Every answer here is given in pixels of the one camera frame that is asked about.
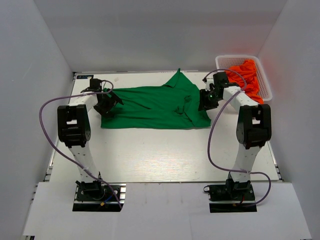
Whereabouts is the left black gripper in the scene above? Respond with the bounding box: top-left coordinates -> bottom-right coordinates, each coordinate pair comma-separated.
93,88 -> 123,119

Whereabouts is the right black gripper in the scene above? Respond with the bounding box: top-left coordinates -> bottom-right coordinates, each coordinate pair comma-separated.
198,88 -> 222,111

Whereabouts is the green t shirt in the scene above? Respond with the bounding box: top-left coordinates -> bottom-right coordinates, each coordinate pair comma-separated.
100,69 -> 211,130

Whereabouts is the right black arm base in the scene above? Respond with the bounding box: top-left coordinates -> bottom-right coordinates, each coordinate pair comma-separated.
203,184 -> 257,214

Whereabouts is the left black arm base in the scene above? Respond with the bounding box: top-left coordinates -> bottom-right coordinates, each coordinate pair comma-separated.
72,181 -> 126,213

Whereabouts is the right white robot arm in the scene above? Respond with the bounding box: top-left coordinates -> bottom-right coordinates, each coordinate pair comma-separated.
198,68 -> 272,200

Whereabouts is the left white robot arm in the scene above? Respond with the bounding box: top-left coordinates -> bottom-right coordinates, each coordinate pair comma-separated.
57,78 -> 124,200

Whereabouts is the white plastic basket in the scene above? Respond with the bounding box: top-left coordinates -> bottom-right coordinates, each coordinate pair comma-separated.
215,54 -> 273,102

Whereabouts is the orange t shirt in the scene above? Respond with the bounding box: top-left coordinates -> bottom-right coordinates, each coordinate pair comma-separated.
229,59 -> 264,104

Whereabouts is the blue table label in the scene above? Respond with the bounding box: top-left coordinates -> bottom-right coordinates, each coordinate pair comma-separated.
76,74 -> 94,80

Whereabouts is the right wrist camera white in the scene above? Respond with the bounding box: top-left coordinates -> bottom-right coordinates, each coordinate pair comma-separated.
202,77 -> 215,92

